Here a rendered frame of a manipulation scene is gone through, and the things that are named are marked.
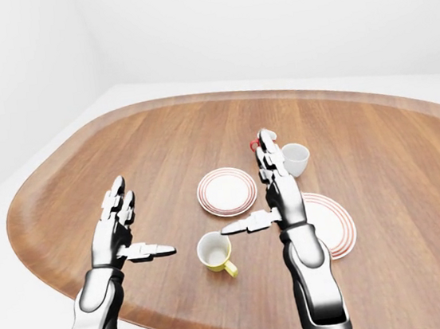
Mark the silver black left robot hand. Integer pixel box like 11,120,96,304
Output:
80,170,179,274

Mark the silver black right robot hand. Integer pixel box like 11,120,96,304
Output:
208,124,308,239

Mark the yellow and white mug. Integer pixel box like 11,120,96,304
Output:
194,229,241,283

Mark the large red-ringed white plate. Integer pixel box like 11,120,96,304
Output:
299,186,360,264

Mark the small red-ringed white plate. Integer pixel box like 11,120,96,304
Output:
194,163,261,221

